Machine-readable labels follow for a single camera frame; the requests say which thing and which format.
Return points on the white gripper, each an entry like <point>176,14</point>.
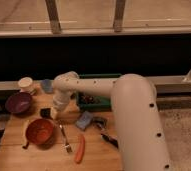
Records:
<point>60,102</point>

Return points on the black eraser block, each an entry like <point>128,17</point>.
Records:
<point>45,113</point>

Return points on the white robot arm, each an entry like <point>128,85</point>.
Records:
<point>141,138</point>

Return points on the blue cup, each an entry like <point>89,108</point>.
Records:
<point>46,86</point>

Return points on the green bin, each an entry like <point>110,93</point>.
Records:
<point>86,102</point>

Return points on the blue cloth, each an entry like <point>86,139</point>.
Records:
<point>84,120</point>

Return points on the white cup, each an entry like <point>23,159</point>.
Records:
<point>26,84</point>

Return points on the orange bowl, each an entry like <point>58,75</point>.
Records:
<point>39,131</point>

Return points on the purple bowl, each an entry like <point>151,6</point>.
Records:
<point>18,102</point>

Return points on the dark metal clip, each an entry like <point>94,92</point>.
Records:
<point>100,122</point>

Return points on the metal fork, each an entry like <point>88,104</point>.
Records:
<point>66,143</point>

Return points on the orange carrot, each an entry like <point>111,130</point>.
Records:
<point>80,150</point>

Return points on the black tool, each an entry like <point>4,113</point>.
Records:
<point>110,140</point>

